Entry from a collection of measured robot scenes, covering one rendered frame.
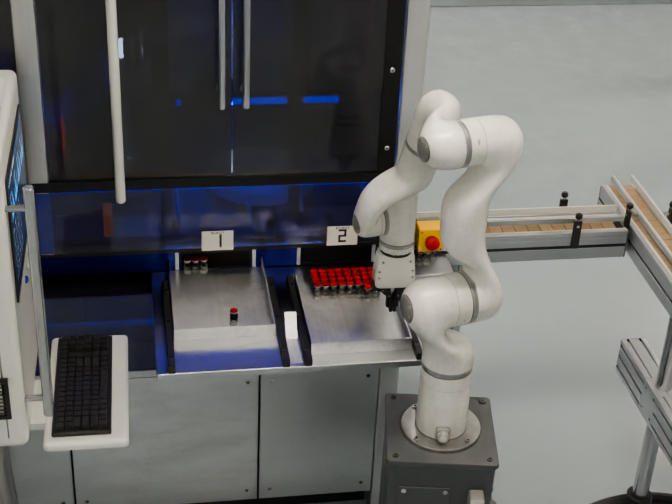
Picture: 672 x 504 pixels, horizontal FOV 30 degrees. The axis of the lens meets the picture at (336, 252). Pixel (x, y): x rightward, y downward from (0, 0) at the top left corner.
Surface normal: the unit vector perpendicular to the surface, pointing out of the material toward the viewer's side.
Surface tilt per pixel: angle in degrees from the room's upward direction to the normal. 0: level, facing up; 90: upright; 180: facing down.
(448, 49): 0
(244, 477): 90
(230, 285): 0
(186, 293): 0
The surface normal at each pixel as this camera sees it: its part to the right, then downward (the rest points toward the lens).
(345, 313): 0.04, -0.86
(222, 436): 0.15, 0.51
